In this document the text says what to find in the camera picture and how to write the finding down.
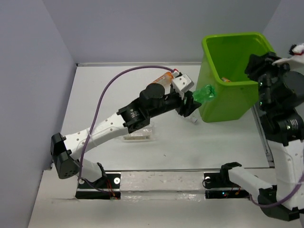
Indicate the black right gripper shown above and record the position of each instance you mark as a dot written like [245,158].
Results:
[260,62]

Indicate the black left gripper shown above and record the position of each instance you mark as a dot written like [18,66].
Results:
[190,105]

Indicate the clear bottle without label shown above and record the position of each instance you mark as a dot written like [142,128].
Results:
[193,119]

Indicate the crushed green plastic bottle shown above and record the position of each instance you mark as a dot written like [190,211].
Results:
[204,94]

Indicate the small orange plastic bottle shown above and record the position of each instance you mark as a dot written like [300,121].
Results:
[224,79]

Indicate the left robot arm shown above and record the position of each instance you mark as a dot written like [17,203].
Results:
[67,150]

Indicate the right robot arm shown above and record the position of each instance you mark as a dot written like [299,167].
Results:
[284,131]

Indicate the green plastic bin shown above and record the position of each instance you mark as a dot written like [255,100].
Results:
[227,55]

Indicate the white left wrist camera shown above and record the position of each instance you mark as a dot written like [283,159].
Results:
[182,84]

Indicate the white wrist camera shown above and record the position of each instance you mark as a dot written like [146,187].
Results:
[182,84]
[296,58]

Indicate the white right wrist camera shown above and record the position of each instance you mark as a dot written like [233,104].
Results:
[296,58]

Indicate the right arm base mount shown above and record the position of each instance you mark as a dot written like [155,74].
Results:
[217,188]

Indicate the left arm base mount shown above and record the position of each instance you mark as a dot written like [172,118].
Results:
[108,190]

